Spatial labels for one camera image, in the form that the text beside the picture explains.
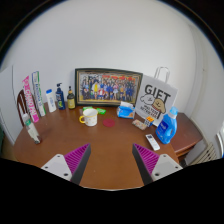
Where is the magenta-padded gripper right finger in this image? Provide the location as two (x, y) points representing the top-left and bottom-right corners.
(132, 143), (184, 186)

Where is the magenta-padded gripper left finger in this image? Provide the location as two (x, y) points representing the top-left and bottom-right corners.
(40, 143), (92, 185)

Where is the clear bottle with green label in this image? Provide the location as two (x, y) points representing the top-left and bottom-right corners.
(21, 113), (43, 145)

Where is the white remote control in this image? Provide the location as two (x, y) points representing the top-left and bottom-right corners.
(145, 133), (161, 152)

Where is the blue detergent bottle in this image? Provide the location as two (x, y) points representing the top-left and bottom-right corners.
(155, 106), (179, 145)

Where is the white radiator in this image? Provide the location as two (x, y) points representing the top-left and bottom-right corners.
(189, 141), (219, 166)

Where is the small puzzle cube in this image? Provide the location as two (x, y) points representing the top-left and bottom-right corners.
(143, 115), (155, 128)

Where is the small snack packet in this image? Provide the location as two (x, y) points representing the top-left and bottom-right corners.
(131, 118), (148, 131)

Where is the white bottle with blue cap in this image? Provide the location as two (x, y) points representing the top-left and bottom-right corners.
(45, 88), (58, 113)

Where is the white paper gift bag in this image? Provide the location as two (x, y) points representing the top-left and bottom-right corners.
(134, 66), (179, 127)

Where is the dark blue pump bottle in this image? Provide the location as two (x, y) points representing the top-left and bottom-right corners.
(55, 82), (67, 111)

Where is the dark bottle with yellow label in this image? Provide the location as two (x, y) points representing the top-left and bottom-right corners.
(66, 85), (77, 110)

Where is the blue tissue pack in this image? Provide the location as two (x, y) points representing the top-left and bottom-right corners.
(116, 101), (137, 120)

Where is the flat round red coaster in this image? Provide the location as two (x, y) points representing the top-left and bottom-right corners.
(102, 118), (116, 128)

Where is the pink shuttlecock tube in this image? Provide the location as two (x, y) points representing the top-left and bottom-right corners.
(21, 75), (40, 124)

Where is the white shuttlecock tube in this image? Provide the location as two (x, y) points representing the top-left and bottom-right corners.
(31, 70), (47, 118)

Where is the white refrigerator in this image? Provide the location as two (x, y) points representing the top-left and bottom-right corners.
(0, 64), (24, 148)

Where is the framed group photo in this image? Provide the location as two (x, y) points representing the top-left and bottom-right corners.
(74, 67), (144, 108)

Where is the white mug with yellow handle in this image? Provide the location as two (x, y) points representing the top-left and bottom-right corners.
(78, 108), (99, 127)

